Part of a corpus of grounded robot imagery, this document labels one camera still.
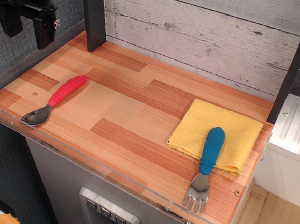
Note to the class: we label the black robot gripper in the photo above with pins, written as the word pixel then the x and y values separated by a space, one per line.
pixel 42 12

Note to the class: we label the blue handled metal fork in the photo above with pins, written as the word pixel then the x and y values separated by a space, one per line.
pixel 198 192

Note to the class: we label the clear acrylic edge guard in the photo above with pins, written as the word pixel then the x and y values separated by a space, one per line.
pixel 147 169

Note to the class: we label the grey toy fridge cabinet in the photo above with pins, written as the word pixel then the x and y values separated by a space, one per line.
pixel 62 180

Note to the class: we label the orange object bottom left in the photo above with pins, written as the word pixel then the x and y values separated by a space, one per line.
pixel 8 219

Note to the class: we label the silver dispenser button panel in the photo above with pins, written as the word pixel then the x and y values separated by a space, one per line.
pixel 99 210

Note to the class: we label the yellow folded cloth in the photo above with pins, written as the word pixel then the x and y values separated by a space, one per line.
pixel 241 133

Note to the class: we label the white toy sink unit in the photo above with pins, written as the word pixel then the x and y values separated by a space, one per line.
pixel 279 168

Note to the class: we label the dark grey left post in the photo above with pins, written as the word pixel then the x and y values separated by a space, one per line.
pixel 94 23

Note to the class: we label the dark grey post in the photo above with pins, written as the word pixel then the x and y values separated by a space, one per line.
pixel 285 88
pixel 94 23

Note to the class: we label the red handled metal spoon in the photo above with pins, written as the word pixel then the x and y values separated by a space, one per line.
pixel 41 115

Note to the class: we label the dark grey right post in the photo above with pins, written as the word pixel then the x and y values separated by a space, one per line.
pixel 285 88

